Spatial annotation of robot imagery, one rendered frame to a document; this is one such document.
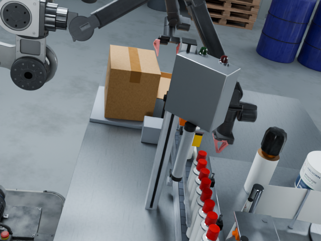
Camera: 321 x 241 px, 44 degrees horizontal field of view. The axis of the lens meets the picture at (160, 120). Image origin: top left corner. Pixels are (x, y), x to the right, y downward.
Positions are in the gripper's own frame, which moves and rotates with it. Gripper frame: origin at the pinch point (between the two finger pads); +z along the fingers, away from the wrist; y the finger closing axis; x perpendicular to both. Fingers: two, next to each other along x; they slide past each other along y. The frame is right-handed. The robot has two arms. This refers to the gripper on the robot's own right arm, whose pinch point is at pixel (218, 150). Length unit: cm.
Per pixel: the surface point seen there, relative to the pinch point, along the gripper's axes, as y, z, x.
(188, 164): 11.7, 16.4, 7.5
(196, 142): -2.0, -4.0, 9.9
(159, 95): 81, 20, 18
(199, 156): -9.6, -2.9, 9.1
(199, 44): 429, 101, -65
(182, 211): -17.7, 16.6, 12.5
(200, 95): -23.9, -34.0, 17.3
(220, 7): 553, 71, -110
